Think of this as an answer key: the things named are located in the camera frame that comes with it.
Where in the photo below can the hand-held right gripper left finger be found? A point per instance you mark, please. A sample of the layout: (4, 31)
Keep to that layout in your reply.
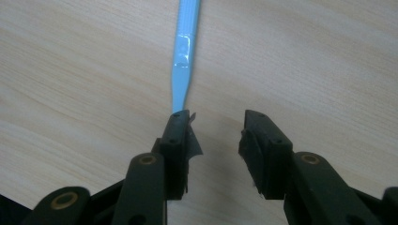
(175, 146)

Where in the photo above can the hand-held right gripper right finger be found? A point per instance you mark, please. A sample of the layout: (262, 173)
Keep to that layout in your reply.
(272, 156)

